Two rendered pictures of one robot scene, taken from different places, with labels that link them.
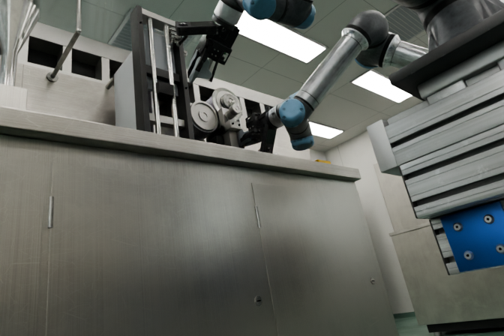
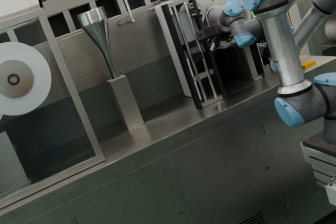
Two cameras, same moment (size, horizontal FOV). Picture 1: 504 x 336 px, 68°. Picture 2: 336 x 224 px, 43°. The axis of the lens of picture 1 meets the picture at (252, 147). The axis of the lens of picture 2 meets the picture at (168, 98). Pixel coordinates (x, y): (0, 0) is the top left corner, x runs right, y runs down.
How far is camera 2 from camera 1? 1.49 m
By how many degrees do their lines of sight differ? 45
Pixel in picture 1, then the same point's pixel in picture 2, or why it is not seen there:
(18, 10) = (100, 30)
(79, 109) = (141, 37)
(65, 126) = (169, 140)
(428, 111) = (320, 154)
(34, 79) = (111, 31)
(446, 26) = (326, 129)
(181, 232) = (226, 155)
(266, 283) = (271, 158)
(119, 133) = (189, 130)
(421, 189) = (317, 177)
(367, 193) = not seen: outside the picture
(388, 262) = not seen: outside the picture
